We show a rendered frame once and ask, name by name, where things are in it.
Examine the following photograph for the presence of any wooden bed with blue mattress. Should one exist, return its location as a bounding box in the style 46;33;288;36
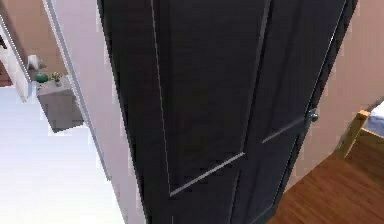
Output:
335;97;384;159

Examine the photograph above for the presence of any grey cabinet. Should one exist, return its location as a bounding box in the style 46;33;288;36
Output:
36;75;84;134

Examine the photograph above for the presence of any white vase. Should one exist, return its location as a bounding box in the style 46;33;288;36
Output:
27;54;41;71

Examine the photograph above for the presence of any black panelled room door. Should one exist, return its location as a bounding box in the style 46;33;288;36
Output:
97;0;359;224

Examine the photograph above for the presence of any small potted plant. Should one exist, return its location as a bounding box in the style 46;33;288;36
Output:
50;71;64;88

